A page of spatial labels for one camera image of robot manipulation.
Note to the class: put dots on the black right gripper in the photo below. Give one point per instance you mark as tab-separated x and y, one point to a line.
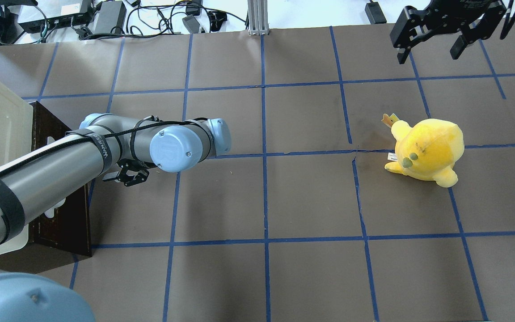
450	14

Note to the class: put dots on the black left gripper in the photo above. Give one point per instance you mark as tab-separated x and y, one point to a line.
128	175

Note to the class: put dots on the dark wooden drawer cabinet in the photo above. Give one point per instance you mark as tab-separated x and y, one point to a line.
46	244

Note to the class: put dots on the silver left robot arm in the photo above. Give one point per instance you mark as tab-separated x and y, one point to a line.
109	146

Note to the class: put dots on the yellow plush toy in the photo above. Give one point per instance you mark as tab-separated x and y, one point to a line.
427	151

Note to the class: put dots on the black power adapter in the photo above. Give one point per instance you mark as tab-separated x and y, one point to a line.
110	17

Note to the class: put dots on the aluminium frame post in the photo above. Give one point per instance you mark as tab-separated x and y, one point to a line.
257	17

